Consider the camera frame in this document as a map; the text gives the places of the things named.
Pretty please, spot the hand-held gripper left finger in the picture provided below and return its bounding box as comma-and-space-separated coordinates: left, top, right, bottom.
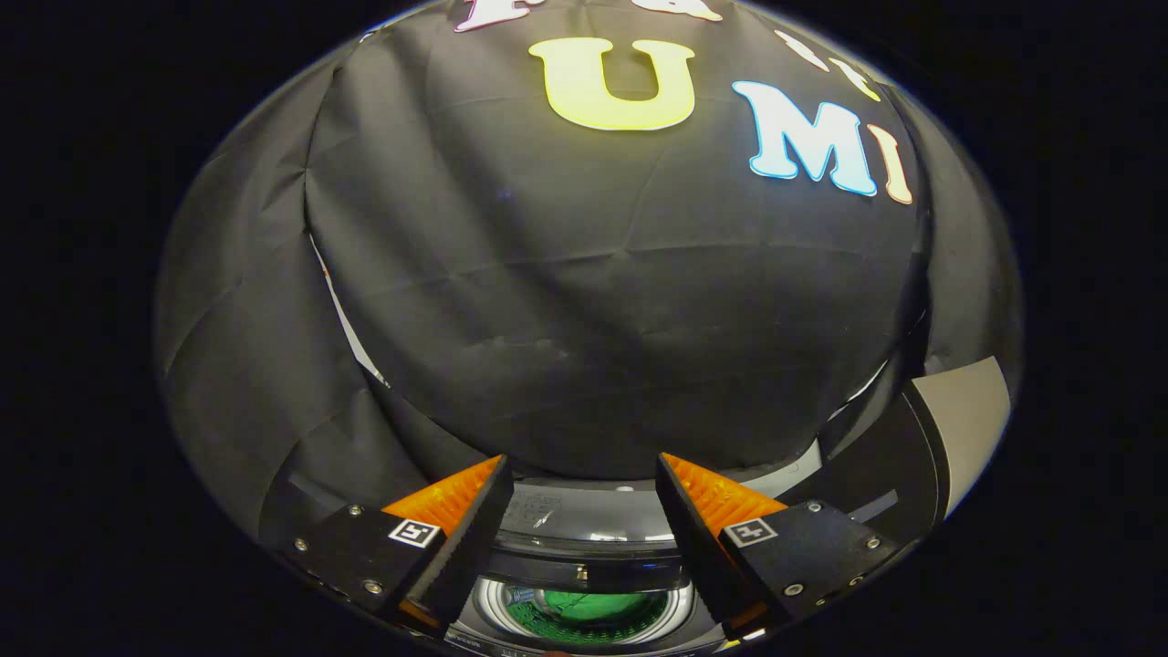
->
274, 454, 515, 638

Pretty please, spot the grey washing machine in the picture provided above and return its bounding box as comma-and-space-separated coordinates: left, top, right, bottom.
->
447, 438, 822, 656

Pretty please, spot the beige cabinet with dark top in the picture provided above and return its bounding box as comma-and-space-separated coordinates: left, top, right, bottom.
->
803, 356, 1012, 548

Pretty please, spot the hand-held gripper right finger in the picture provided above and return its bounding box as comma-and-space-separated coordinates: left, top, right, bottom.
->
655, 452, 915, 640

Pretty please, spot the black backdrop cloth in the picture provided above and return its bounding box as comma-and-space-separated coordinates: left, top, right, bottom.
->
153, 0, 1023, 548

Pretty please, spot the green polo shirt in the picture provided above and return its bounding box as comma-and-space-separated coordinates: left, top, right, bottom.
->
506, 589, 672, 641

